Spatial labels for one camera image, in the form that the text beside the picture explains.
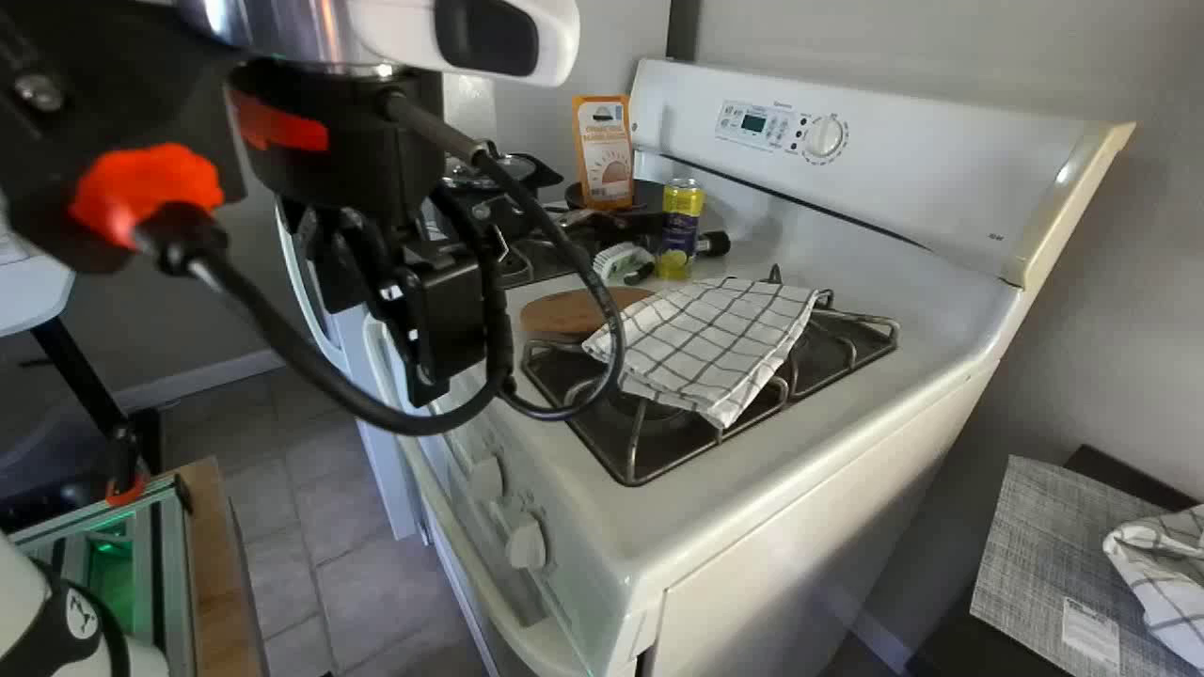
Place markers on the white refrigerator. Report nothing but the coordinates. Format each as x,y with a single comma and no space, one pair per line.
383,483

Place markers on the black stand leg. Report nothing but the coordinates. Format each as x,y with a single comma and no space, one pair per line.
82,378

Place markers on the white stove knob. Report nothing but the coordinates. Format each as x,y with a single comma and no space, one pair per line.
527,543
485,479

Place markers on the yellow bottle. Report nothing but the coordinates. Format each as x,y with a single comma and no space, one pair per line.
682,230

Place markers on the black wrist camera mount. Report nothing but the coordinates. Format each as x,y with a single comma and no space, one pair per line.
78,78

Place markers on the white black checkered towel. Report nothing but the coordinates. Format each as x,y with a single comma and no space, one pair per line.
707,339

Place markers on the white dark checked cloth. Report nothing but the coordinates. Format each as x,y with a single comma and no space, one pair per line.
1168,569

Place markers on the small white black gadget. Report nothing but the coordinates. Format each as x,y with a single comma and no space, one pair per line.
623,260

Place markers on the white kitchen stove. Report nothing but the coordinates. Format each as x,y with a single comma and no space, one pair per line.
803,500

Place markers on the gray checked mat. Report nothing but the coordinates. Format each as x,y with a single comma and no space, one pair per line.
1041,566

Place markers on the green glass cabinet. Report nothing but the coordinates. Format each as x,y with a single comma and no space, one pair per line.
119,566

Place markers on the round white timer dial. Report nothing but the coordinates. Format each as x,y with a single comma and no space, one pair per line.
825,137

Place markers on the orange clamp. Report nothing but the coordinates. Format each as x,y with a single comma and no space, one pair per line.
127,483

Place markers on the wooden board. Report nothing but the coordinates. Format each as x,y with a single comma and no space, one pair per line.
222,576

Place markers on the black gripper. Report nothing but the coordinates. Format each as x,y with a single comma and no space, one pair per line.
454,312

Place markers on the black low table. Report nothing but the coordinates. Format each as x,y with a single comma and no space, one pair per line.
1133,474

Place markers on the white side table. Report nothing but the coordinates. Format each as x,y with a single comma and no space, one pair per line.
24,296

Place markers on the white black rounded device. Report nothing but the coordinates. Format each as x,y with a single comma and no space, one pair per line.
24,613

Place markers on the round cork trivet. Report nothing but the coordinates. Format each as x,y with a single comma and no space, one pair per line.
564,312

